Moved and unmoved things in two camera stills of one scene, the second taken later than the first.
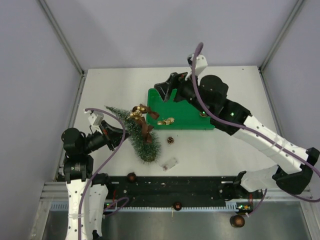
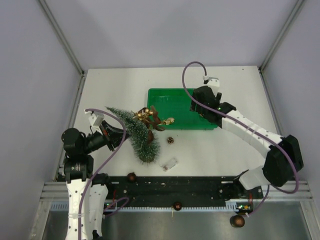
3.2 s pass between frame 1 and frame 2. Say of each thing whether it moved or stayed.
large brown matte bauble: stayed
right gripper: moved
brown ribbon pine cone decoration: moved
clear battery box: stayed
